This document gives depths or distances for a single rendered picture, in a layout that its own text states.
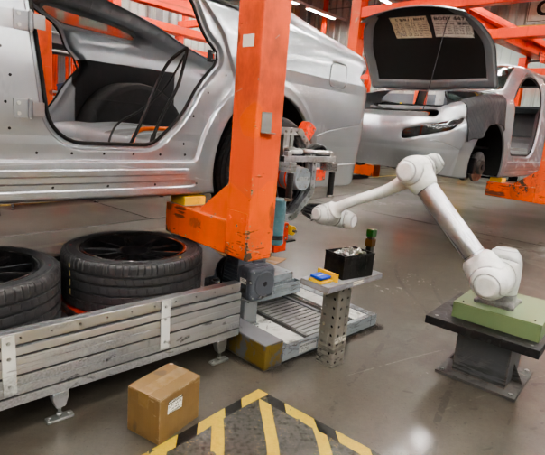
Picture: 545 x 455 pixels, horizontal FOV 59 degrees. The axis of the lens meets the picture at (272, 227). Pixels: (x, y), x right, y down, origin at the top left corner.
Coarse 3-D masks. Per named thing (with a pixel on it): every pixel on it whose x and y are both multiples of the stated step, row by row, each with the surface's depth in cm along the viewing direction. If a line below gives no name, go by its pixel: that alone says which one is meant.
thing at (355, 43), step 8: (360, 0) 648; (368, 0) 656; (352, 8) 658; (360, 8) 649; (352, 16) 659; (360, 16) 652; (352, 24) 660; (360, 24) 655; (352, 32) 662; (360, 32) 659; (352, 40) 663; (360, 40) 662; (352, 48) 664; (360, 48) 665; (360, 168) 673; (368, 168) 663; (376, 168) 662
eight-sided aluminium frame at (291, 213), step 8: (288, 128) 270; (296, 128) 275; (296, 136) 281; (304, 136) 281; (304, 144) 283; (312, 168) 291; (312, 176) 293; (312, 184) 295; (304, 192) 297; (312, 192) 296; (296, 200) 294; (304, 200) 294; (296, 208) 290; (288, 216) 285; (296, 216) 290
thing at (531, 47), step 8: (400, 0) 688; (408, 0) 685; (472, 8) 868; (480, 8) 888; (480, 16) 836; (488, 16) 916; (496, 16) 939; (488, 24) 875; (496, 24) 885; (504, 24) 971; (512, 24) 994; (496, 40) 908; (504, 40) 907; (512, 40) 957; (520, 40) 983; (528, 40) 996; (536, 40) 1098; (512, 48) 976; (520, 48) 969; (528, 48) 1020; (536, 48) 1050; (544, 48) 1067; (528, 56) 1053; (536, 56) 1045
